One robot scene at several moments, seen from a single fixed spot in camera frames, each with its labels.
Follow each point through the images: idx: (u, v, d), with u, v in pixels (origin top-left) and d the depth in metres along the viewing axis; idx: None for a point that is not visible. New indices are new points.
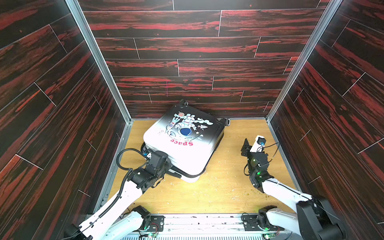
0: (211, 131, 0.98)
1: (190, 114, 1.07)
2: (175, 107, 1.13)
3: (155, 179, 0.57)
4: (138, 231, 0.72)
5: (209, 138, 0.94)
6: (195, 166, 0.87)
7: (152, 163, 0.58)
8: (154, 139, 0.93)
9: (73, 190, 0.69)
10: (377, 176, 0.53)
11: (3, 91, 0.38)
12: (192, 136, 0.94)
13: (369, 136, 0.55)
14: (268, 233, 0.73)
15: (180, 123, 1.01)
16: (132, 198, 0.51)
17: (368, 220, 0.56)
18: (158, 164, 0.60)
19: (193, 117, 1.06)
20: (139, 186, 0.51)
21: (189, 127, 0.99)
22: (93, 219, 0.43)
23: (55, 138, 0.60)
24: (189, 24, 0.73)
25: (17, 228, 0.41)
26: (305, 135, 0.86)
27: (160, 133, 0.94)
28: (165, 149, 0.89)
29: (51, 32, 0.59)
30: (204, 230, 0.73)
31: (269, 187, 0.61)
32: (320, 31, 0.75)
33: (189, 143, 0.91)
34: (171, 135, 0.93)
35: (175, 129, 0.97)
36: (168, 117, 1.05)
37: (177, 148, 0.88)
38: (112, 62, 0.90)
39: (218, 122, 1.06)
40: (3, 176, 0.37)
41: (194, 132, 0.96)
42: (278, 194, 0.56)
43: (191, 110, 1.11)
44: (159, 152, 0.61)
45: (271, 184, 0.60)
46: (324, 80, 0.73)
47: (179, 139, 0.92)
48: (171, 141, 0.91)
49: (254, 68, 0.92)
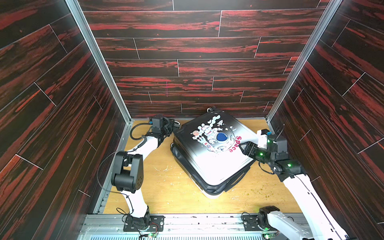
0: (227, 119, 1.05)
1: (200, 125, 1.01)
2: (177, 131, 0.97)
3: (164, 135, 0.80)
4: (138, 231, 0.72)
5: (238, 125, 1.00)
6: (255, 137, 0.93)
7: (155, 125, 0.75)
8: (211, 168, 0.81)
9: (73, 190, 0.69)
10: (377, 176, 0.53)
11: (3, 91, 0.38)
12: (231, 134, 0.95)
13: (369, 136, 0.55)
14: (268, 233, 0.73)
15: (208, 136, 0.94)
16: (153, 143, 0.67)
17: (368, 220, 0.56)
18: (160, 124, 0.75)
19: (205, 124, 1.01)
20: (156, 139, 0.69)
21: (219, 132, 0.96)
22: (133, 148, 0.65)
23: (55, 138, 0.60)
24: (189, 24, 0.73)
25: (17, 228, 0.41)
26: (305, 135, 0.86)
27: (210, 157, 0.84)
28: (229, 164, 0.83)
29: (51, 32, 0.59)
30: (204, 230, 0.73)
31: (294, 187, 0.48)
32: (320, 30, 0.75)
33: (237, 139, 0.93)
34: (221, 149, 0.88)
35: (216, 143, 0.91)
36: (200, 143, 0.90)
37: (237, 153, 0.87)
38: (112, 62, 0.90)
39: (217, 112, 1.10)
40: (3, 176, 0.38)
41: (226, 131, 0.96)
42: (309, 209, 0.44)
43: (193, 122, 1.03)
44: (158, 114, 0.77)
45: (301, 188, 0.47)
46: (323, 80, 0.74)
47: (230, 146, 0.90)
48: (228, 154, 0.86)
49: (254, 68, 0.92)
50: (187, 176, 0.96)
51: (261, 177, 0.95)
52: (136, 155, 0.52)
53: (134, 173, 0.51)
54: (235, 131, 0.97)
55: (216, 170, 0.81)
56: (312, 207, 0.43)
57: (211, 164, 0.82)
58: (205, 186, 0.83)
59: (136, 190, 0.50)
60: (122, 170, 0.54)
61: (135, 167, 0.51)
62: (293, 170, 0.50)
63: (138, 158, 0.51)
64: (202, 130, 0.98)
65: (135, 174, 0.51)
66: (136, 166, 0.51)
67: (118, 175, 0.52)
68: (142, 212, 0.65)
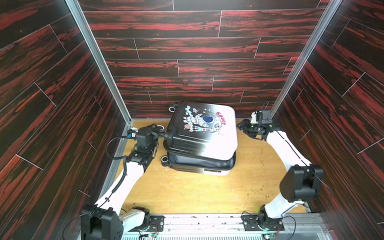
0: (196, 104, 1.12)
1: (184, 117, 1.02)
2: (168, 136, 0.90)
3: (152, 155, 0.62)
4: (138, 231, 0.72)
5: (207, 105, 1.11)
6: (232, 110, 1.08)
7: (141, 143, 0.59)
8: (222, 150, 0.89)
9: (73, 190, 0.69)
10: (377, 176, 0.53)
11: (3, 91, 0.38)
12: (211, 114, 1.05)
13: (369, 136, 0.55)
14: (268, 233, 0.73)
15: (198, 123, 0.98)
16: (136, 175, 0.54)
17: (368, 220, 0.56)
18: (147, 141, 0.60)
19: (187, 117, 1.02)
20: (141, 164, 0.56)
21: (202, 116, 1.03)
22: (107, 195, 0.45)
23: (55, 138, 0.60)
24: (189, 24, 0.73)
25: (17, 228, 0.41)
26: (305, 136, 0.86)
27: (214, 142, 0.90)
28: (230, 139, 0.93)
29: (51, 33, 0.59)
30: (204, 230, 0.73)
31: (274, 139, 0.59)
32: (320, 31, 0.75)
33: (218, 115, 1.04)
34: (217, 128, 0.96)
35: (209, 125, 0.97)
36: (200, 133, 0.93)
37: (227, 127, 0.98)
38: (112, 62, 0.90)
39: (179, 103, 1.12)
40: (3, 176, 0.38)
41: (206, 113, 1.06)
42: (283, 151, 0.54)
43: (174, 118, 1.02)
44: (142, 129, 0.60)
45: (278, 137, 0.58)
46: (323, 80, 0.74)
47: (220, 123, 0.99)
48: (223, 132, 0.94)
49: (254, 68, 0.92)
50: (187, 176, 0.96)
51: (261, 177, 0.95)
52: (107, 211, 0.41)
53: (106, 235, 0.40)
54: (211, 111, 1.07)
55: (227, 149, 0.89)
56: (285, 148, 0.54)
57: (220, 148, 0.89)
58: (219, 166, 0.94)
59: None
60: (92, 225, 0.43)
61: (107, 229, 0.40)
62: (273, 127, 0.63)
63: (108, 219, 0.39)
64: (189, 122, 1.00)
65: (107, 237, 0.40)
66: (108, 228, 0.40)
67: (89, 234, 0.42)
68: (140, 220, 0.64)
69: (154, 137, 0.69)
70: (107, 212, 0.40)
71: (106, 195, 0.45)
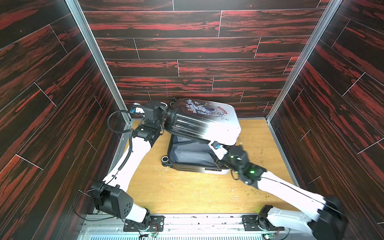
0: (197, 98, 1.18)
1: (187, 105, 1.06)
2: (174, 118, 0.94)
3: (158, 130, 0.58)
4: (138, 231, 0.72)
5: (207, 101, 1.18)
6: (231, 106, 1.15)
7: (148, 117, 0.56)
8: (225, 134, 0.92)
9: (73, 190, 0.69)
10: (377, 176, 0.53)
11: (3, 91, 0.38)
12: (213, 106, 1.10)
13: (368, 136, 0.55)
14: (268, 233, 0.73)
15: (200, 110, 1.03)
16: (142, 151, 0.52)
17: (368, 220, 0.56)
18: (154, 116, 0.56)
19: (190, 106, 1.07)
20: (147, 139, 0.53)
21: (205, 107, 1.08)
22: (114, 173, 0.45)
23: (56, 137, 0.60)
24: (189, 24, 0.73)
25: (17, 228, 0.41)
26: (305, 136, 0.86)
27: (216, 128, 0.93)
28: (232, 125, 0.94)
29: (51, 32, 0.59)
30: (204, 230, 0.73)
31: (269, 187, 0.53)
32: (320, 31, 0.75)
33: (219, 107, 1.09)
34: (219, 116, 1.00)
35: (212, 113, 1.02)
36: (203, 118, 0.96)
37: (228, 116, 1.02)
38: (112, 62, 0.90)
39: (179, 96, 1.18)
40: (3, 176, 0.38)
41: (208, 105, 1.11)
42: (287, 195, 0.49)
43: (179, 105, 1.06)
44: (151, 102, 0.56)
45: (273, 183, 0.53)
46: (323, 80, 0.74)
47: (221, 113, 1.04)
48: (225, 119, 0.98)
49: (254, 68, 0.92)
50: (187, 176, 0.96)
51: None
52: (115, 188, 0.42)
53: (116, 207, 0.42)
54: (211, 104, 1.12)
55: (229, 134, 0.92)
56: (287, 192, 0.49)
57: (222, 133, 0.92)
58: None
59: (123, 216, 0.47)
60: (103, 198, 0.46)
61: (116, 203, 0.42)
62: (257, 174, 0.57)
63: (115, 196, 0.41)
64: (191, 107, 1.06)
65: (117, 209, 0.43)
66: (116, 202, 0.41)
67: (101, 205, 0.45)
68: (141, 218, 0.64)
69: (162, 112, 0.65)
70: (115, 189, 0.42)
71: (113, 172, 0.45)
